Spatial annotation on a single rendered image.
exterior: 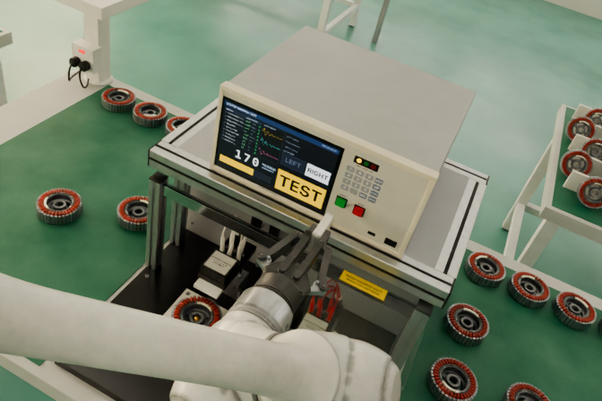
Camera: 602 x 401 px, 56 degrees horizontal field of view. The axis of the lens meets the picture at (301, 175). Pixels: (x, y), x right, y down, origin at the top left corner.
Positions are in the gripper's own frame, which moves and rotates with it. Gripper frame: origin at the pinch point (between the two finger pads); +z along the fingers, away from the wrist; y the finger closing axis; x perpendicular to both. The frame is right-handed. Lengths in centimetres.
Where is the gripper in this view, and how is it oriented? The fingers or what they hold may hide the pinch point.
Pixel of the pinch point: (322, 229)
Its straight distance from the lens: 101.5
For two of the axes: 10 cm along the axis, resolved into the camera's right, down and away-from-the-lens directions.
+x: 2.0, -7.6, -6.1
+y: 8.8, 4.1, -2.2
